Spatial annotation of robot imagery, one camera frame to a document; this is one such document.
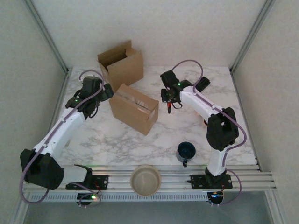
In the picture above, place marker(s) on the brown cardboard express box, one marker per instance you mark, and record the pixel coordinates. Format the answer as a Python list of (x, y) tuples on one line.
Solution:
[(133, 116), (128, 70)]

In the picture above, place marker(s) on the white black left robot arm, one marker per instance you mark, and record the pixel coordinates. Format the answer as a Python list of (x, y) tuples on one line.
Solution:
[(63, 130)]

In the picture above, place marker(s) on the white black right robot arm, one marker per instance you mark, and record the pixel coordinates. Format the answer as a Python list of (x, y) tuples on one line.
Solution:
[(198, 102)]

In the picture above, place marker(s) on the black folding phone stand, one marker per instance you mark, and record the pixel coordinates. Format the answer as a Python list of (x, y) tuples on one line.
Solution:
[(205, 82)]

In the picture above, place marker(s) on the dark blue mug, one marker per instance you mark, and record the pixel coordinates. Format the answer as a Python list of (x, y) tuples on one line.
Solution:
[(186, 151)]

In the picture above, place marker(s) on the beige bowl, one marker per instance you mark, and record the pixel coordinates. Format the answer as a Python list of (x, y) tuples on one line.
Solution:
[(145, 179)]

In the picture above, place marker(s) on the black base electronics module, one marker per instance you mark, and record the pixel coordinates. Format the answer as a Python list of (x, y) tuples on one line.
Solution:
[(216, 199), (85, 198)]

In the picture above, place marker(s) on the aluminium frame post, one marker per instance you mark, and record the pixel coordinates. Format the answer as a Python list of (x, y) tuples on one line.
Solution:
[(46, 35), (252, 35)]

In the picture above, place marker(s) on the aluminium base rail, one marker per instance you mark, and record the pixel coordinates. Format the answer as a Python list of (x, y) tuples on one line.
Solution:
[(175, 179)]

